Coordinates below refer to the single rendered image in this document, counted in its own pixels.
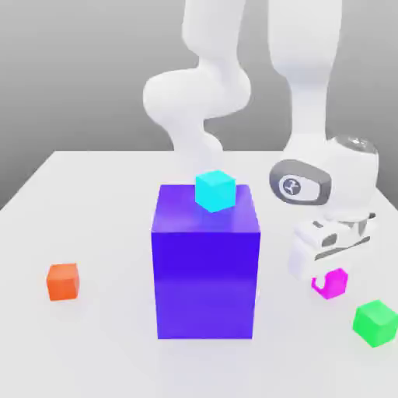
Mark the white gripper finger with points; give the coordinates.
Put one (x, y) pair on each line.
(320, 281)

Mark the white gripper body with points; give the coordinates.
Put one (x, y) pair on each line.
(306, 259)

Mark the small magenta cube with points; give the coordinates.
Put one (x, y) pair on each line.
(334, 283)

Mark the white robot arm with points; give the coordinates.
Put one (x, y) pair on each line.
(214, 90)

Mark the small green cube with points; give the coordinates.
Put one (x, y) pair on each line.
(374, 323)

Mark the small cyan cube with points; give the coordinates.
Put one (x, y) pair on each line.
(214, 192)

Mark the small orange cube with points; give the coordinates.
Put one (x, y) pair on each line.
(63, 282)

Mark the large purple box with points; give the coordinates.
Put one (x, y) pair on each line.
(203, 279)

